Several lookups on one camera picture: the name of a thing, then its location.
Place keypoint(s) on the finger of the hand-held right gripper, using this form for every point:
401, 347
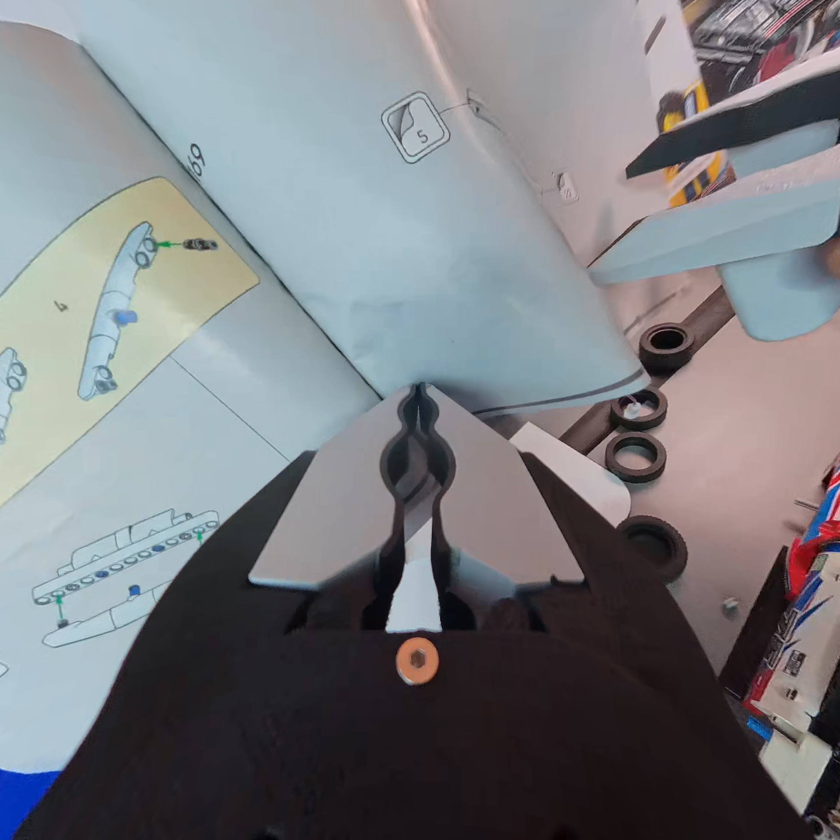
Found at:
754, 98
754, 229

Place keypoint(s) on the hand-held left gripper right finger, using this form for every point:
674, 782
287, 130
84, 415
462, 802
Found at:
505, 512

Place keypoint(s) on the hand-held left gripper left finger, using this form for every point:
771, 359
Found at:
328, 512

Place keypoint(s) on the building instruction booklet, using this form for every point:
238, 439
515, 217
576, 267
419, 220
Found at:
394, 229

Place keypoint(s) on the grey desk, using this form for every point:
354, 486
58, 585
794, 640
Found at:
735, 426

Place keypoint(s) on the printed toy set box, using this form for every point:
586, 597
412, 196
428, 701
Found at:
735, 33

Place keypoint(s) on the black toy tyre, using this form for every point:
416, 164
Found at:
640, 410
635, 456
656, 544
666, 348

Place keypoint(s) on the small grey brick piece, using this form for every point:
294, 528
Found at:
730, 607

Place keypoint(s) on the blue cloth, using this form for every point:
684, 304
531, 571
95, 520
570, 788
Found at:
23, 807

